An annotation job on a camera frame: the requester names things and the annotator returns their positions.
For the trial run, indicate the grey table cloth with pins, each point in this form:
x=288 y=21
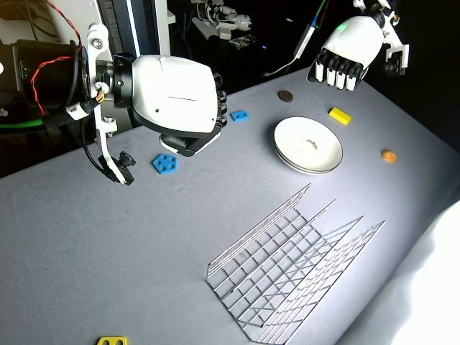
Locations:
x=108 y=233

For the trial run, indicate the blue pentagon block with holes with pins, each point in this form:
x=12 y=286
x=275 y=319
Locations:
x=164 y=164

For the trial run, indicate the spare robot hand parts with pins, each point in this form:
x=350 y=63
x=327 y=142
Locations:
x=223 y=21

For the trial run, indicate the yellow rectangular block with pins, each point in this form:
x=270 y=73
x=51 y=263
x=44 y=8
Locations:
x=340 y=115

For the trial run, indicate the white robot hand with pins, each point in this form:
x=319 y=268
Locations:
x=355 y=39
x=172 y=97

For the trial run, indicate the blue rectangular block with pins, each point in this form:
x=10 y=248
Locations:
x=239 y=115

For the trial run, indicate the brown round disc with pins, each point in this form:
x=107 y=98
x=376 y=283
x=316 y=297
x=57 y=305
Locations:
x=285 y=96

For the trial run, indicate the yellow block with holes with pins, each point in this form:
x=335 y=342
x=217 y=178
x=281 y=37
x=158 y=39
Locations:
x=112 y=341

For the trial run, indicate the white backdrop cloth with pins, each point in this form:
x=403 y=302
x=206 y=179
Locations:
x=431 y=287

